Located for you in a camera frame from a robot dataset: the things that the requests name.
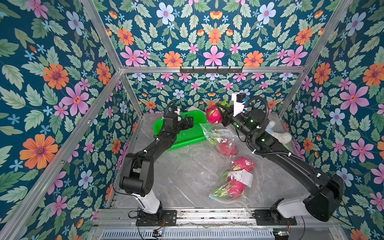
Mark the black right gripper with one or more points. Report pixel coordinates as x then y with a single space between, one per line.
226 114

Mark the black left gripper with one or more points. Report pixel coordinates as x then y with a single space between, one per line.
190 123

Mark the pink dragon fruit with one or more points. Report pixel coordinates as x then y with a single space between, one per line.
230 190
240 164
213 115
228 149

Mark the green plastic basket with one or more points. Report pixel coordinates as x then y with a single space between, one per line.
192 136

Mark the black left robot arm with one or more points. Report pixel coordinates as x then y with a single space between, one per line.
137 173

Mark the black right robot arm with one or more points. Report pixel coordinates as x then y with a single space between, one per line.
325 192

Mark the white rectangular box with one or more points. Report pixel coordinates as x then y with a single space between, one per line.
192 108

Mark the white teddy bear blue shirt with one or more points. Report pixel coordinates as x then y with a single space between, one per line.
283 138

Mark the white perforated vent strip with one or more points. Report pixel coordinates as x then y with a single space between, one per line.
188 234

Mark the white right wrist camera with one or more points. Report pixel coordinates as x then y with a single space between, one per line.
239 103

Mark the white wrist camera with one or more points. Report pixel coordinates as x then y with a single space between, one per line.
177 111
239 103

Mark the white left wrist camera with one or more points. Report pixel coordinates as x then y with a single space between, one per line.
177 111

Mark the black hook rail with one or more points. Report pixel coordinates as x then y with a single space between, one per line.
211 70

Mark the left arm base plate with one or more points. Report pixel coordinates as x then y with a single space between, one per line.
161 218

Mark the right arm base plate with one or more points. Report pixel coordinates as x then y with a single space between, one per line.
266 217

